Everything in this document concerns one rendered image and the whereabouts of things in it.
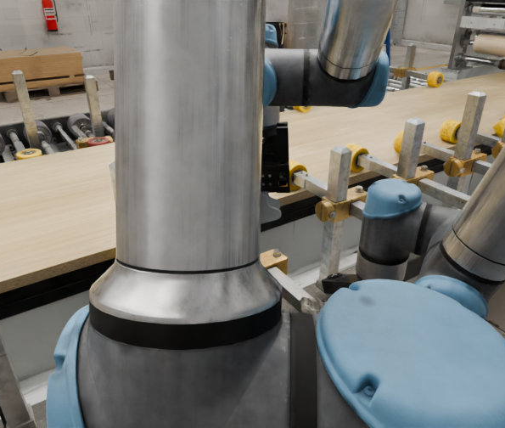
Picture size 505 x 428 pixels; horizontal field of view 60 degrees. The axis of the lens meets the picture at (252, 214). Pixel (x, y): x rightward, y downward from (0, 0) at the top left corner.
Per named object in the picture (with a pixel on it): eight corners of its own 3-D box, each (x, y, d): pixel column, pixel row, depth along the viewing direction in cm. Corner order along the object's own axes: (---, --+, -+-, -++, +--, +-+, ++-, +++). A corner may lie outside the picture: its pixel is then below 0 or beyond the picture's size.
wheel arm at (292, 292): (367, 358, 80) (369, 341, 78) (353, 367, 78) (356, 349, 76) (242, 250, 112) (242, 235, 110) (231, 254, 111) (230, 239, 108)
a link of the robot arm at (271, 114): (231, 105, 68) (235, 93, 75) (233, 133, 70) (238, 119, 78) (278, 103, 68) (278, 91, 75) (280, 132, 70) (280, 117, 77)
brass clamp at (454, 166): (485, 170, 133) (489, 154, 131) (457, 180, 127) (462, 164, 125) (467, 164, 138) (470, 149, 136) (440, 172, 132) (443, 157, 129)
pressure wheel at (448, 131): (448, 139, 157) (457, 146, 162) (459, 119, 156) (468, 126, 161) (434, 135, 162) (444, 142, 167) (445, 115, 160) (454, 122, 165)
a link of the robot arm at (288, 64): (305, 54, 53) (303, 42, 62) (214, 53, 53) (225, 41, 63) (301, 118, 56) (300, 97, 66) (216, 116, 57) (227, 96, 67)
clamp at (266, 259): (287, 275, 103) (288, 257, 100) (238, 295, 96) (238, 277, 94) (273, 263, 107) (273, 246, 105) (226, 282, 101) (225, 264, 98)
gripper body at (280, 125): (289, 197, 75) (288, 129, 70) (240, 199, 76) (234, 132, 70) (288, 178, 82) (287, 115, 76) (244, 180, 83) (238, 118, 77)
